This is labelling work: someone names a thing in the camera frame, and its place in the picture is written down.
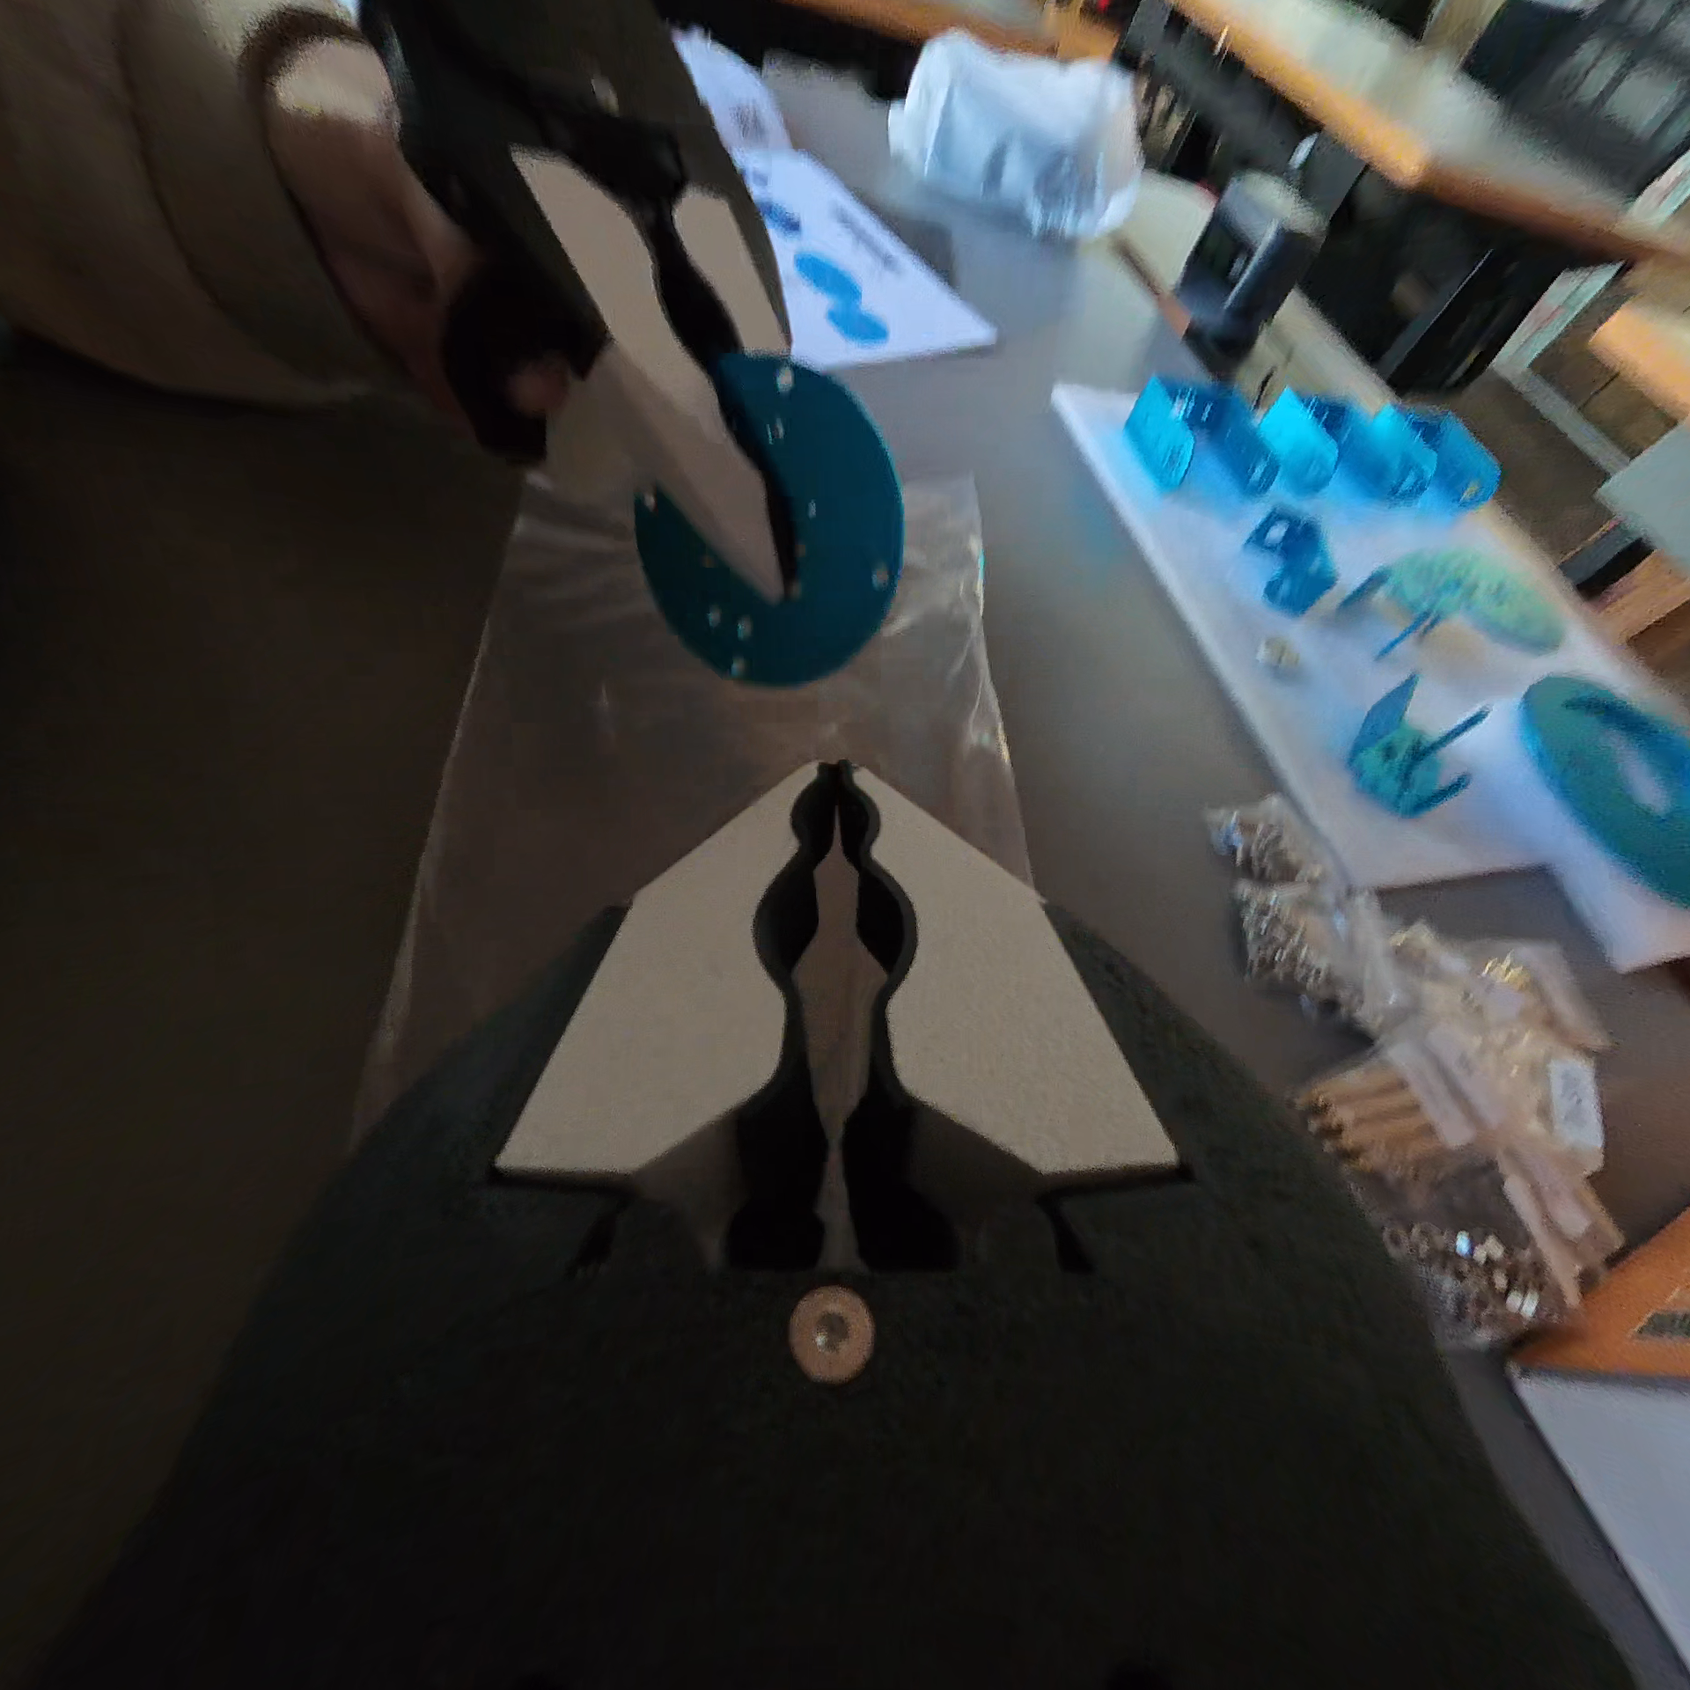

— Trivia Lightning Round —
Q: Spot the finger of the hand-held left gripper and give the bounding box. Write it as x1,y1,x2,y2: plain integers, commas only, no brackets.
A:
654,183,797,398
507,145,801,602

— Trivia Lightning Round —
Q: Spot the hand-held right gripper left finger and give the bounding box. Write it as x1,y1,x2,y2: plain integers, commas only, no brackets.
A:
493,759,848,1276

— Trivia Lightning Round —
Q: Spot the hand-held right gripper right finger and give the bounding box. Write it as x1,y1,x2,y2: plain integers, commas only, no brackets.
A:
836,759,1184,1276

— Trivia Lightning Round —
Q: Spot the blue round plate with bracket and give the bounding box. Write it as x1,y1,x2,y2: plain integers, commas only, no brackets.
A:
634,349,905,688

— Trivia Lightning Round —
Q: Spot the orange-edged background desk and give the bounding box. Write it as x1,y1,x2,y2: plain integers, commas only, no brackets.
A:
1162,0,1690,266

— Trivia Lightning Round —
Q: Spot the person's left hand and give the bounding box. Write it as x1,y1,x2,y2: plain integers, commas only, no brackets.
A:
261,42,571,450

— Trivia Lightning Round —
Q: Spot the instruction booklet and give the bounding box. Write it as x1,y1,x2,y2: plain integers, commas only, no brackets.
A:
670,26,1001,371

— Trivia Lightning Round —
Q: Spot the clear plastic bag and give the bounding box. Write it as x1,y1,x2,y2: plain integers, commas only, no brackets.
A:
354,469,1039,1162

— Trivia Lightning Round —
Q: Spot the crumpled white plastic bag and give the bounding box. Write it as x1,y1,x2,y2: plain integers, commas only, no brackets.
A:
887,27,1150,241

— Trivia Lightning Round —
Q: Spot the white foam sheet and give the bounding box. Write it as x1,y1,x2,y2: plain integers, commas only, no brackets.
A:
1048,381,1690,972

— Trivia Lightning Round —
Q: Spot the pile of small hardware bags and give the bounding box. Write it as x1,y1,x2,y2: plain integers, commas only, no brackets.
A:
1204,793,1627,1348

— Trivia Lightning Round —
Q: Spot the small grey power unit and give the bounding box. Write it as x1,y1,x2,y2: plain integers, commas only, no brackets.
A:
1173,171,1325,363

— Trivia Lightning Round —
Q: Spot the large blue round base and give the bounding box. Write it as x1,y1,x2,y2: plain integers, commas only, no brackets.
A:
1519,676,1690,909

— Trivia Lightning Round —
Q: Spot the teal plate on thin posts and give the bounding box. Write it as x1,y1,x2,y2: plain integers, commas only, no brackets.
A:
1340,547,1565,661

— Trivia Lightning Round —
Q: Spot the blue long-armed bracket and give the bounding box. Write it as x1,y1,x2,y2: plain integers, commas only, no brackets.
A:
1347,674,1493,817

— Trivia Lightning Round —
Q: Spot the small blue metal bracket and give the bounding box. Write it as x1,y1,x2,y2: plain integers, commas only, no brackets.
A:
1239,506,1338,616

